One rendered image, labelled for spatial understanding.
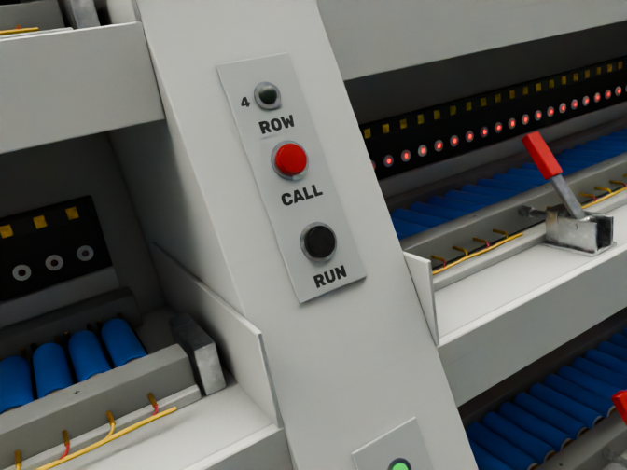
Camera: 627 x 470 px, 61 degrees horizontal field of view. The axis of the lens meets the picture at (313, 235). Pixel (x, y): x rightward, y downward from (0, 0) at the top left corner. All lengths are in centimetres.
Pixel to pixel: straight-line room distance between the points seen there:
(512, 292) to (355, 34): 18
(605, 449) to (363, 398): 26
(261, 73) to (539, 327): 23
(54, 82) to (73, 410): 15
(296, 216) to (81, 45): 12
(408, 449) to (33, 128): 23
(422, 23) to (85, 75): 20
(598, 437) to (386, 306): 27
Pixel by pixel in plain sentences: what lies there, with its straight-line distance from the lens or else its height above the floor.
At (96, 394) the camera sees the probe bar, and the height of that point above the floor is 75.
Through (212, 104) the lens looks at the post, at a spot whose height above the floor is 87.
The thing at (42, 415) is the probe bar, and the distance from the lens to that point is 29.
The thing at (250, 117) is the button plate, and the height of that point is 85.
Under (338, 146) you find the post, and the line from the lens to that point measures 29.
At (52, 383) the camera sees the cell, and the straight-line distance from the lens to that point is 32.
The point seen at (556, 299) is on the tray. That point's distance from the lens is 37.
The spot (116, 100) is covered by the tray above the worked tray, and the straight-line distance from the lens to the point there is 27.
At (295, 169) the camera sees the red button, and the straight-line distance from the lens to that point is 26.
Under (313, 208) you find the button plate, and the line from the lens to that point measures 27.
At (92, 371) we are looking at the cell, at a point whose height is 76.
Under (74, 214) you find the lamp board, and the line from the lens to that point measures 40.
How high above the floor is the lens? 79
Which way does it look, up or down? level
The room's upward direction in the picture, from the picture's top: 19 degrees counter-clockwise
